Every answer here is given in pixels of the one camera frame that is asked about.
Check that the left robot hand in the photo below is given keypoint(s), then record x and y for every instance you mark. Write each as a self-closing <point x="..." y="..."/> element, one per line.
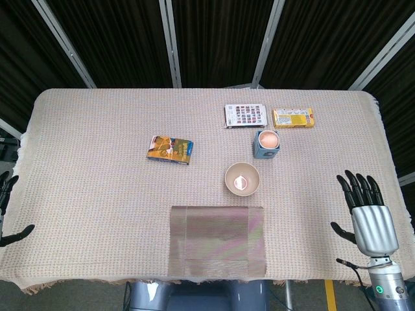
<point x="16" y="234"/>

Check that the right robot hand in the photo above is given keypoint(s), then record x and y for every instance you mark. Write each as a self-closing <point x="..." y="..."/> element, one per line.
<point x="373" y="226"/>

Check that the light brown bowl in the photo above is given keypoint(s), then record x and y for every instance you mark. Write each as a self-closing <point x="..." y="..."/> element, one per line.
<point x="242" y="179"/>

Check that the brown woven placemat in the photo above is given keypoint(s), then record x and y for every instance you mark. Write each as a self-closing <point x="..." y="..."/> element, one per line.
<point x="217" y="239"/>

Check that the orange and blue snack box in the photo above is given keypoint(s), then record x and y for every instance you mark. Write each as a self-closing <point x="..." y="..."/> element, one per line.
<point x="170" y="150"/>

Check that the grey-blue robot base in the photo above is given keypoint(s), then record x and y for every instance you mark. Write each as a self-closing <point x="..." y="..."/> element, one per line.
<point x="194" y="298"/>

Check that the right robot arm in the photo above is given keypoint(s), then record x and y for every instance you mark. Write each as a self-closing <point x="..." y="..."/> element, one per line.
<point x="386" y="291"/>

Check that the yellow flat box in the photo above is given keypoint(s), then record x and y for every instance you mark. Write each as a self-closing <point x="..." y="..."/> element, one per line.
<point x="293" y="118"/>

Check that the beige woven tablecloth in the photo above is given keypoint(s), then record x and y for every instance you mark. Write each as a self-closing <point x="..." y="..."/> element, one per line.
<point x="97" y="194"/>

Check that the blue cube egg holder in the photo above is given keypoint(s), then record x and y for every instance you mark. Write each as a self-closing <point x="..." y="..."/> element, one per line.
<point x="264" y="154"/>

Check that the dark brown curtain panel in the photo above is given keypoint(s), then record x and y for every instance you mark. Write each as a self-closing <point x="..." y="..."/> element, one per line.
<point x="217" y="42"/>
<point x="116" y="42"/>
<point x="324" y="39"/>
<point x="402" y="97"/>
<point x="19" y="64"/>

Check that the peach round ball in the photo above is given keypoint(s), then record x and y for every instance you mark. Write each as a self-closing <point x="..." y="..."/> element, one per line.
<point x="269" y="139"/>

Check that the white box with colour swatches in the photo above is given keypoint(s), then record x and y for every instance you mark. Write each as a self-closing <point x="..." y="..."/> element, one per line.
<point x="245" y="115"/>

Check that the silver partition post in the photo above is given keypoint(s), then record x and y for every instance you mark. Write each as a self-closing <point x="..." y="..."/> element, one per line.
<point x="382" y="48"/>
<point x="267" y="45"/>
<point x="171" y="45"/>
<point x="9" y="127"/>
<point x="65" y="45"/>
<point x="408" y="180"/>

